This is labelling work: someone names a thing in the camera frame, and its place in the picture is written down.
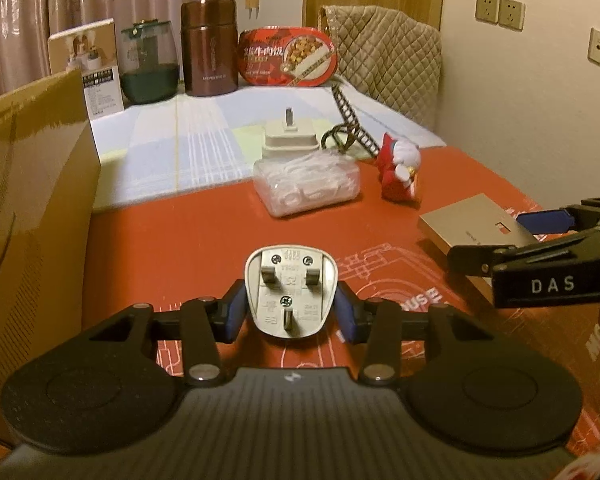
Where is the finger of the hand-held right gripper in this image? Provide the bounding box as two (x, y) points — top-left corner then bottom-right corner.
(446, 225), (600, 277)
(515, 196), (600, 236)

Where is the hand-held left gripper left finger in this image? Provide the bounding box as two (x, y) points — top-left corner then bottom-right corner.
(82, 278), (248, 387)

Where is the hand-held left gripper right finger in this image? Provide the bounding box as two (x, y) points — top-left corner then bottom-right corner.
(332, 282), (501, 387)

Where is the gold card box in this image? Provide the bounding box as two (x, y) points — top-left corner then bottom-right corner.
(418, 192), (548, 308)

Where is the beige three-pin plug adapter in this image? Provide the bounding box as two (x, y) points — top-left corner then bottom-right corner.
(244, 244), (340, 338)

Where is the red white toy figurine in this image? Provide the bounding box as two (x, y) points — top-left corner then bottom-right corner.
(377, 132), (423, 206)

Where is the clear plastic floss pick box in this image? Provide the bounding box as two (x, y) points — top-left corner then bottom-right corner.
(252, 152), (361, 218)

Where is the white charger adapter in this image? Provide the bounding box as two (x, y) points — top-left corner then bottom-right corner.
(262, 106), (321, 161)

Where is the brown cardboard box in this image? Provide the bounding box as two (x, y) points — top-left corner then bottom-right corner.
(0, 69), (102, 453)

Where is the red printed table mat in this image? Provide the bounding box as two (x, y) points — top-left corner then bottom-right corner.
(82, 145), (600, 480)

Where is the pale checked tablecloth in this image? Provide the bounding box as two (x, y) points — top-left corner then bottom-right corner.
(90, 82), (448, 213)

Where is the chair with quilted cover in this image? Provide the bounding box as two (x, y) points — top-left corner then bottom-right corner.
(318, 4), (443, 133)

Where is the green glass jar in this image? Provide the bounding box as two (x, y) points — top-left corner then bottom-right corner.
(120, 19), (177, 106)

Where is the red oval food container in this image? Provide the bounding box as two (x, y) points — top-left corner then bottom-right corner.
(237, 27), (340, 88)

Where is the brown thermos flask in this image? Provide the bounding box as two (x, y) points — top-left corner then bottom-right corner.
(180, 0), (241, 97)

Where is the white product box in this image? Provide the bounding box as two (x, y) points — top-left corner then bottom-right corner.
(47, 19), (126, 121)

